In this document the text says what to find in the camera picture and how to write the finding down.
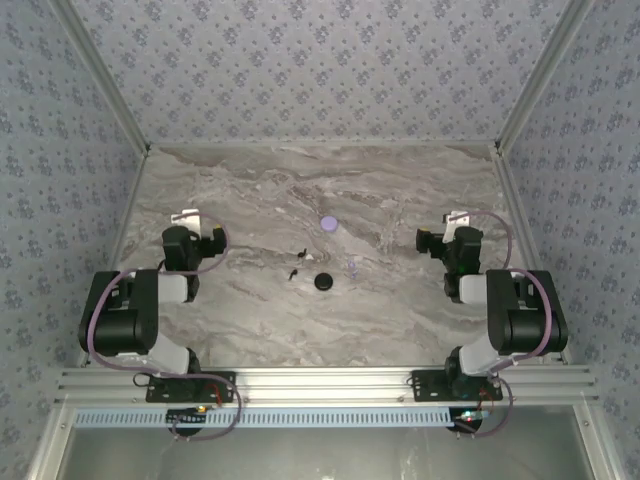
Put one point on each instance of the purple earbud charging case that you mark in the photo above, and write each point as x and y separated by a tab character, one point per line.
329	223

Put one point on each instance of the black earbud charging case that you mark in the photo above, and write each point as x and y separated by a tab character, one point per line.
324	281

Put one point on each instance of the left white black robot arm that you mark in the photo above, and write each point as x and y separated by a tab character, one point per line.
120	320

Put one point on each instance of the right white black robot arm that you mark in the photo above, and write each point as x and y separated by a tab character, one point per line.
525	320

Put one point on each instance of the small electronics board with LED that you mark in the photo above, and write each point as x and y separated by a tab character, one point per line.
467	422
185	416

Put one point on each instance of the aluminium profile beam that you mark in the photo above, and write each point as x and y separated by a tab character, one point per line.
325	385

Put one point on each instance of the grey metal sheet panel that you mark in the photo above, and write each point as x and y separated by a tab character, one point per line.
325	455

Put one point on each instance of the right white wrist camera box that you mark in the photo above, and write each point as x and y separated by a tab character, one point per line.
452	225

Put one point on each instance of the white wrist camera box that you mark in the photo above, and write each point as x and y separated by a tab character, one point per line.
186	218
452	225

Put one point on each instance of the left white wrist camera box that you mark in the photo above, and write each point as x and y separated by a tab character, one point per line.
186	218

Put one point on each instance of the aluminium table side rail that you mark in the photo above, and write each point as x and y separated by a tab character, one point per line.
515	200
132	200

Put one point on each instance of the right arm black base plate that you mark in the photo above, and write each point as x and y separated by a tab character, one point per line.
425	390

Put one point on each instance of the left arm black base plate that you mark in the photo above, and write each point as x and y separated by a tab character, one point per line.
160	392

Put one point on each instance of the aluminium frame post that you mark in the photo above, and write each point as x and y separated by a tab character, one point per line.
538	80

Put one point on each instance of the aluminium frame leg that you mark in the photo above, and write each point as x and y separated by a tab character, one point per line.
592	445
50	445

